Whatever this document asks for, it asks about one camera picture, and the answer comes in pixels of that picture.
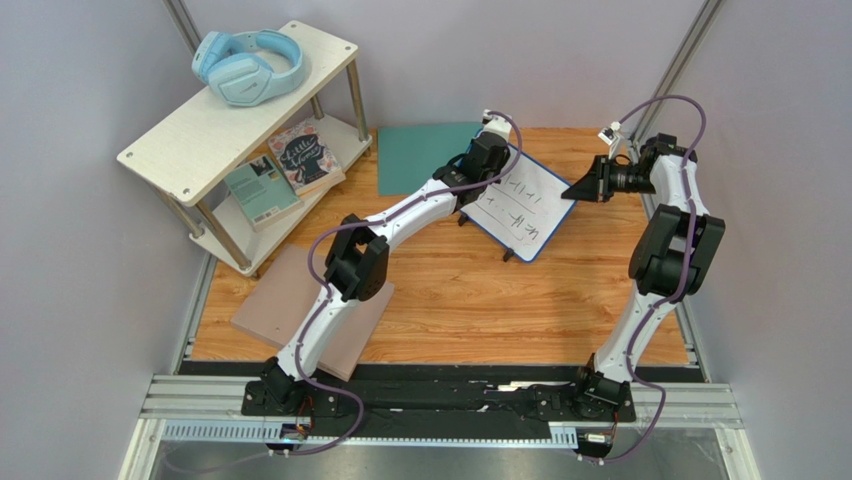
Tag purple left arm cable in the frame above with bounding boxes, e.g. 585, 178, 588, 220
292, 110, 524, 458

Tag teal mat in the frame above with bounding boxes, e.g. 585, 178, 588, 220
378, 122, 481, 196

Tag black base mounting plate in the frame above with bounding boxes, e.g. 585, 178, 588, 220
240, 367, 637, 440

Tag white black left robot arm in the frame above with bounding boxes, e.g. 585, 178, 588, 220
241, 129, 510, 416

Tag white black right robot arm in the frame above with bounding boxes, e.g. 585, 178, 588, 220
561, 133, 725, 420

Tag light blue headphones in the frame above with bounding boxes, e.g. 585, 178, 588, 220
191, 29, 307, 107

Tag floral cover book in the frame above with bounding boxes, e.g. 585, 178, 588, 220
267, 119, 345, 197

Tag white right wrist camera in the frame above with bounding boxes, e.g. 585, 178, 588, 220
598, 121, 626, 160

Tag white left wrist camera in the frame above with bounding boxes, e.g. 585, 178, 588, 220
481, 109, 514, 142

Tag blue framed whiteboard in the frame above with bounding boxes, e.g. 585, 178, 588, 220
462, 153, 576, 263

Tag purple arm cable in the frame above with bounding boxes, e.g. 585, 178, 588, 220
575, 95, 708, 465
292, 110, 524, 458

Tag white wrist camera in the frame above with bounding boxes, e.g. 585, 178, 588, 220
481, 109, 514, 142
598, 121, 626, 160

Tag aluminium frame rail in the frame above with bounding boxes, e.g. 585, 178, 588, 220
120, 375, 759, 479

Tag teal cover book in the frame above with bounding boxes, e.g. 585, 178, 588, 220
224, 155, 303, 232

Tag pink square board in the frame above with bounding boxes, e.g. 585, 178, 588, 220
231, 244, 395, 381

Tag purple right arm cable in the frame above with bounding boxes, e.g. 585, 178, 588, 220
575, 95, 708, 465

